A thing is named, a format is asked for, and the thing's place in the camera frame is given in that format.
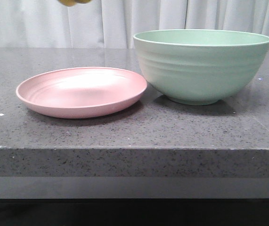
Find green bowl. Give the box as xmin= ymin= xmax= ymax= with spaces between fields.
xmin=133 ymin=29 xmax=269 ymax=105

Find pink plate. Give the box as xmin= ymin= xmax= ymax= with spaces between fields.
xmin=16 ymin=67 xmax=147 ymax=119

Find yellow banana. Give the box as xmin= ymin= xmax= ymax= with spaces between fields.
xmin=58 ymin=0 xmax=91 ymax=7

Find white curtain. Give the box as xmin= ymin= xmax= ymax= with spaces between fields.
xmin=0 ymin=0 xmax=269 ymax=48

